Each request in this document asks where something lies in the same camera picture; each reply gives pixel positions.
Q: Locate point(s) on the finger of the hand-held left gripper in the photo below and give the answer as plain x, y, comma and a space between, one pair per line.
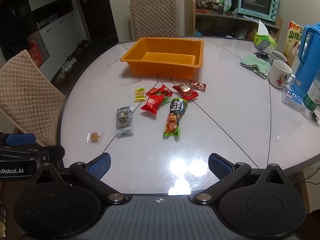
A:
21, 140
53, 152

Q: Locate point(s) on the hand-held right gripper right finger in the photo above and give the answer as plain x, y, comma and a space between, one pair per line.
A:
218, 165

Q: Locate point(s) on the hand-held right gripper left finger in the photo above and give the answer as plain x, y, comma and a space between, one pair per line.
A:
101, 166

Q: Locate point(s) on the clear brown candy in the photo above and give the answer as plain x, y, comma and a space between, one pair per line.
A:
95, 137

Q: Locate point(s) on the grey snack packet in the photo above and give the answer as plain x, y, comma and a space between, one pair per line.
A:
124, 121

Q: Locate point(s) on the long green snack packet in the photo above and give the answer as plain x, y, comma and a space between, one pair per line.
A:
173, 116

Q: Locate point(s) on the large red candy packet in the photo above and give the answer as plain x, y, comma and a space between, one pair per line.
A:
152, 104

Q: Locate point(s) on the red gold-emblem snack packet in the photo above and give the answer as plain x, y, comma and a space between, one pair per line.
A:
185, 91

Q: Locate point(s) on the yellow candy packet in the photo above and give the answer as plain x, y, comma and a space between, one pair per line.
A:
140, 94

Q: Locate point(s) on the dark red candy packet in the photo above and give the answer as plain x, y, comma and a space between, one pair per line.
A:
198, 85

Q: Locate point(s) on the small red candy packet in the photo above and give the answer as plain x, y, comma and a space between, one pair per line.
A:
166, 90
153, 90

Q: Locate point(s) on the orange plastic tray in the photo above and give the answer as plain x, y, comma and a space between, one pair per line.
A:
170, 60

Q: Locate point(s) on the beige quilted chair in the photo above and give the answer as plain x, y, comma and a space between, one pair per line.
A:
155, 17
27, 100

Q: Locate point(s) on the red gift bag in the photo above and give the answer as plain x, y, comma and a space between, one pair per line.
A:
37, 55

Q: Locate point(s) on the white tea set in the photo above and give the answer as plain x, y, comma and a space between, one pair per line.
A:
68, 66

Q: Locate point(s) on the clear plastic water bottle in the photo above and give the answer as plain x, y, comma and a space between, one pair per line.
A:
292, 100

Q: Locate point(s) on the green cloth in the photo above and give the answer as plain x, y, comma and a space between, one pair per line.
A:
255, 65

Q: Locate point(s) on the white cartoon mug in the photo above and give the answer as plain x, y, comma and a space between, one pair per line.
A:
280, 75

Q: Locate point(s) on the white cabinet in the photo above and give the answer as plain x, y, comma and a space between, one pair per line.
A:
57, 35

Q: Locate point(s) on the green label bottle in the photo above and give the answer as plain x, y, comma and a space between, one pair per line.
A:
312, 97

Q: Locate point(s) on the patterned mug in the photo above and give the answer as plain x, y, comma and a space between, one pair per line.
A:
276, 57

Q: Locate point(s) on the grey phone stand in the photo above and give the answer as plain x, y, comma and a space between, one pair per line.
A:
262, 48

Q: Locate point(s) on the green tissue box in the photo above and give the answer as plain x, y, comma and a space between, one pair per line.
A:
265, 40

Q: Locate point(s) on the blue electric kettle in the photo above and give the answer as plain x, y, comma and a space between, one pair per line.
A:
308, 55

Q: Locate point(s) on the yellow green snack box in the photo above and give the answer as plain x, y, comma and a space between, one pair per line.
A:
293, 42

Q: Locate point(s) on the wooden shelf unit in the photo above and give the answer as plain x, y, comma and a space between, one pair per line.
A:
190, 17

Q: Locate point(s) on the small glass jar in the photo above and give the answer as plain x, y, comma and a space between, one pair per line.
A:
218, 7

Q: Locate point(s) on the teal toaster oven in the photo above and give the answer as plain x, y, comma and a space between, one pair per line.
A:
257, 2

